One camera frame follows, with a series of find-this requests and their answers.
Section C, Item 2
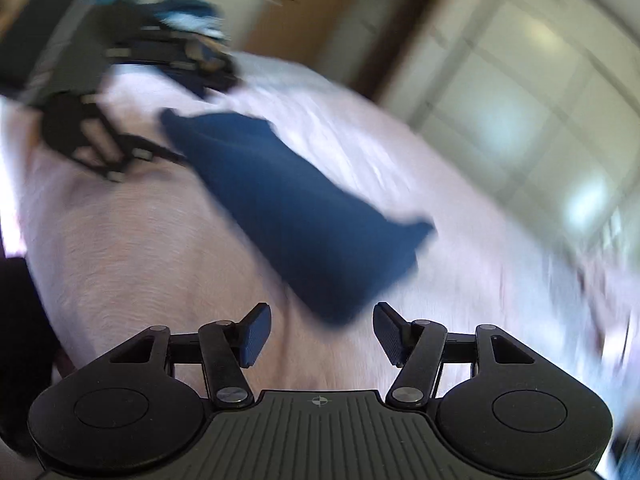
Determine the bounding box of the navy blue garment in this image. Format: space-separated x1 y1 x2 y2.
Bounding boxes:
160 110 435 326

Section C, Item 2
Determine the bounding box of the striped navy clothes pile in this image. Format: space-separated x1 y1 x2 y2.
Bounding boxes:
94 0 239 99

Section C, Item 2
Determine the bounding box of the pink quilted bedspread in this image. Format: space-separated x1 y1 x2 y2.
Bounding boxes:
1 53 639 427

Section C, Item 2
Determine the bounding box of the white wardrobe with panels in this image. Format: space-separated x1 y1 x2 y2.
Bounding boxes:
382 0 639 262

